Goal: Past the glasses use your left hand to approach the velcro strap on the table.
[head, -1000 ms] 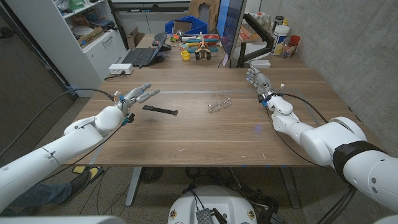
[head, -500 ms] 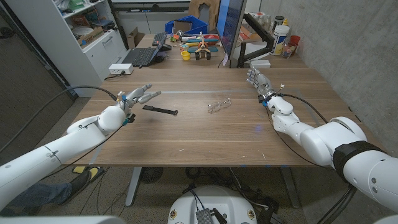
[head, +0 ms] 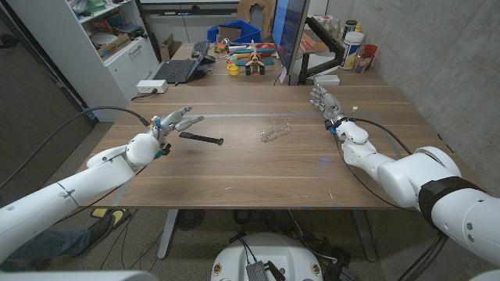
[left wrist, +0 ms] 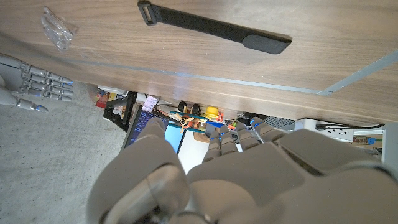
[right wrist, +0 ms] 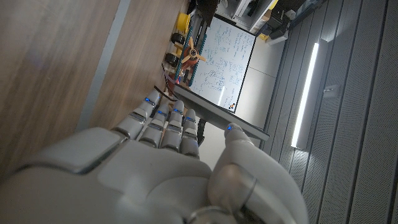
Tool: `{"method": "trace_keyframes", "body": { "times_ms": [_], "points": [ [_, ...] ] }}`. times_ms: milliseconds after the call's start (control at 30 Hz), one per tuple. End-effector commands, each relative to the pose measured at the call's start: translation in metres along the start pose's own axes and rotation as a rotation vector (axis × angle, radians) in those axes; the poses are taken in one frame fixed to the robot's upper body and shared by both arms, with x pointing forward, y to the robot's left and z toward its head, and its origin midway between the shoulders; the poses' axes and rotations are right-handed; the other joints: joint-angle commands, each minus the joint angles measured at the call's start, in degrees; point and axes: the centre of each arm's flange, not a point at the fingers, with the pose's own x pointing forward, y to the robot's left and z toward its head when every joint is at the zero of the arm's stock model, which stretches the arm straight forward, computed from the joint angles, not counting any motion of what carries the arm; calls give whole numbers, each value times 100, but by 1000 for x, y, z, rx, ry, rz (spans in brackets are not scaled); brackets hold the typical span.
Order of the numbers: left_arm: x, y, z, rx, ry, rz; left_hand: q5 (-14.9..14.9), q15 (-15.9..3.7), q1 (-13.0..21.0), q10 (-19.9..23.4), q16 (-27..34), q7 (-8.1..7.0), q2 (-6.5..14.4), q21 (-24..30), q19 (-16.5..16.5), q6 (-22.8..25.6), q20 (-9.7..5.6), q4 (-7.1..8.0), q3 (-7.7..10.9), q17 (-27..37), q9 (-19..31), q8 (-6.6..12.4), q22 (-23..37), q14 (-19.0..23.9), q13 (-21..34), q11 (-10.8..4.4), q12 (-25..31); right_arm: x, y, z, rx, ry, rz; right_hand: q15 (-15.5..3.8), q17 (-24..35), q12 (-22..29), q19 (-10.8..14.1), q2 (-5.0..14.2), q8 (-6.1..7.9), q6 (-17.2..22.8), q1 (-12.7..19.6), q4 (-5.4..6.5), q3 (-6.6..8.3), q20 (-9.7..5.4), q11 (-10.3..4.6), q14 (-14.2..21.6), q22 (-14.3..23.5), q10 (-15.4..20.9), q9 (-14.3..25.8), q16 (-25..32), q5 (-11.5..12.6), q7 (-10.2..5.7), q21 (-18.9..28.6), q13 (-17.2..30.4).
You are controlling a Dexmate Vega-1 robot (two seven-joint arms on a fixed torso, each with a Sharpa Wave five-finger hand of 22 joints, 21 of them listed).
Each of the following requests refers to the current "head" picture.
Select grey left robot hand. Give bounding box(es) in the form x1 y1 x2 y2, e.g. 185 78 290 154
150 105 205 146

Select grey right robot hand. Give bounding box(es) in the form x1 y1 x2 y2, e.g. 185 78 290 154
309 85 349 129

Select small white box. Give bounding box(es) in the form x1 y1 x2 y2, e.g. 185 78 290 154
312 73 341 87

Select white power strip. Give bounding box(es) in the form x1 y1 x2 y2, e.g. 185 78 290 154
136 79 169 94

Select clear glass jar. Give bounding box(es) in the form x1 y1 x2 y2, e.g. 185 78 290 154
353 52 372 74

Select black laptop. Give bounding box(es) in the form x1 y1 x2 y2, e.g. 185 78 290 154
152 41 212 84

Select white canister with label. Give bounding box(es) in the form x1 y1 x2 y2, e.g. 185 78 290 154
338 30 365 71

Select open brown cardboard box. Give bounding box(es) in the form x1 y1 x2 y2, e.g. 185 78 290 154
159 34 183 62

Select black keyboard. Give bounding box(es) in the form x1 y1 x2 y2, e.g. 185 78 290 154
190 40 211 59

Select dark bottle with black lid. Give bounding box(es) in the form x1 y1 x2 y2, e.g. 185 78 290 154
343 20 359 40

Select black computer monitor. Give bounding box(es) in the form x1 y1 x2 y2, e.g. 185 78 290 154
271 0 312 75

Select wooden toy airplane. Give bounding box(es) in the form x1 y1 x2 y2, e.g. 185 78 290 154
233 39 276 76

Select printed cardboard shelf box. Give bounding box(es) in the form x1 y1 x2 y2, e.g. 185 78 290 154
96 33 132 59

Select round black fan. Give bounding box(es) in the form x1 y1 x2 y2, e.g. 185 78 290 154
174 209 206 231

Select yellow black foot pedal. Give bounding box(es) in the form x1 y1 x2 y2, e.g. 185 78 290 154
91 208 133 229

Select white plate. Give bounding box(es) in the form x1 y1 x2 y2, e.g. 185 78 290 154
90 33 118 47

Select white shelf cabinet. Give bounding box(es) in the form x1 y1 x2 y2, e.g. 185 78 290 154
5 0 161 123

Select blue plastic bin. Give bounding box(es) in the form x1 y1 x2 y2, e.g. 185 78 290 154
206 19 263 44

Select grey metal table leg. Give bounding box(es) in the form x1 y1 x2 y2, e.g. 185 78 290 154
351 209 378 263
157 209 180 260

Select black shoe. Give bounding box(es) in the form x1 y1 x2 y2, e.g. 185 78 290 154
77 213 116 257

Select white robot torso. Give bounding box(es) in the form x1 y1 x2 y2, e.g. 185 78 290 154
210 233 324 281

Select person's leg in jeans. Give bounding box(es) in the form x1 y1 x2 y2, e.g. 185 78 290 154
0 229 93 272

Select grey finned module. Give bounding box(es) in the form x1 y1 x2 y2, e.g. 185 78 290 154
245 261 270 281

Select black velcro strap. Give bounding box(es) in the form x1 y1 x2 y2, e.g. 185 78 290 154
179 131 225 147

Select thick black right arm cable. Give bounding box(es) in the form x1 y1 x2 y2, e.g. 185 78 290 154
351 116 450 281

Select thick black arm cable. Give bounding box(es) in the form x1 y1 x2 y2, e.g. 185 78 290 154
0 105 152 190
351 116 450 281

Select clear frame glasses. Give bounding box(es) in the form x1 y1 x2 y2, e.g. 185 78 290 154
260 123 292 144

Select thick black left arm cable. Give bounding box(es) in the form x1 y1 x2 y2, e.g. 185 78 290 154
0 105 152 190

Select black floor cable tangle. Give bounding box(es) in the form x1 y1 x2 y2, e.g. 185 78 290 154
230 209 352 276

